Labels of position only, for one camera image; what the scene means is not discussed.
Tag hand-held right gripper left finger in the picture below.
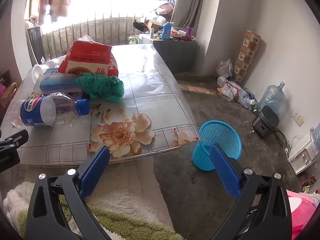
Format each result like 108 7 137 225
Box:
26 145 112 240

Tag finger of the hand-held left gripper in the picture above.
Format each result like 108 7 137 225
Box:
0 129 29 153

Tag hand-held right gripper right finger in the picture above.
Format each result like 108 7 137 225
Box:
209 144 293 240

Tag blue plastic mesh basket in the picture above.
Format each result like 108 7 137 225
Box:
192 120 242 172

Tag clear bottle with blue label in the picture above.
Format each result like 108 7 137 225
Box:
11 92 90 128

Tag blue and white carton box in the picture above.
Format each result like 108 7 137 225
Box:
39 67 83 95

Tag green plastic bag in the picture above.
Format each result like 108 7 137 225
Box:
75 72 125 102

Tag red and white tissue pack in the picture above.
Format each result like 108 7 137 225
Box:
58 40 119 78

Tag white and green fluffy blanket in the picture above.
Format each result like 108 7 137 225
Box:
2 155 184 240

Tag grey rice cooker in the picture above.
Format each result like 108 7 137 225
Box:
252 105 280 139

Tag pile of packets on floor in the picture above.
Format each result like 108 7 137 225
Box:
217 76 258 109

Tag white appliance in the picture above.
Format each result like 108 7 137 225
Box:
287 132 320 175

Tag pink cloth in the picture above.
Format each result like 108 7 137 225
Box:
285 189 320 240

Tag large blue water jug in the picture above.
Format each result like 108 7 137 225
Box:
257 81 288 115

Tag black chair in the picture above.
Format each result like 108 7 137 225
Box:
27 26 46 65

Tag floral plastic tablecloth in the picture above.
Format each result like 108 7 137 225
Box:
1 44 200 167

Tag white plastic bag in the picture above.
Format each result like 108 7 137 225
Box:
216 59 233 78

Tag patterned tall box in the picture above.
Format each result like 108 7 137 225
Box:
234 29 262 84

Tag grey cabinet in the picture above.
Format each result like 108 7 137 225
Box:
152 39 198 74

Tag metal balcony railing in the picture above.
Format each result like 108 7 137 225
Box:
40 0 173 58

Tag hanging clothes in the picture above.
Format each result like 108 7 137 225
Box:
27 0 75 26

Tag blue detergent bottle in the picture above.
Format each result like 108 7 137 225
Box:
161 21 173 40

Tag grey curtain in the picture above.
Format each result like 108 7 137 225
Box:
172 0 208 28

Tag black power cable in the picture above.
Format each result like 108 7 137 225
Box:
274 128 293 154

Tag wall socket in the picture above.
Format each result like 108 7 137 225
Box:
292 110 304 127

